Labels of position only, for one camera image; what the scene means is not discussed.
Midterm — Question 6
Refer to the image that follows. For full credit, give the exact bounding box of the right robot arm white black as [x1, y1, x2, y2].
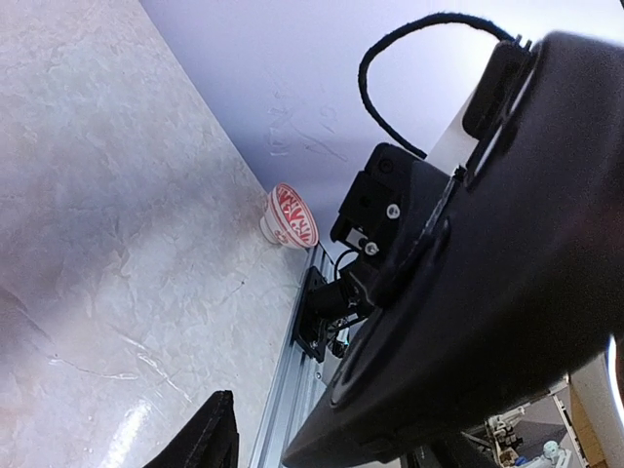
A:
[282, 32, 623, 467]

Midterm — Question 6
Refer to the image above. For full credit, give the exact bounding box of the front aluminium rail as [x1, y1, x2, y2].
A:
[248, 243, 352, 468]

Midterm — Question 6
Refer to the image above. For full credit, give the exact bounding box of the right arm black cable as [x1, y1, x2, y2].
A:
[358, 10, 521, 160]

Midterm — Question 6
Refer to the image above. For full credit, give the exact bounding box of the red white patterned dish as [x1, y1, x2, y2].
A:
[259, 182, 320, 250]

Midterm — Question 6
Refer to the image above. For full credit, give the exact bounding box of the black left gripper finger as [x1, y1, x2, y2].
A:
[144, 390, 239, 468]

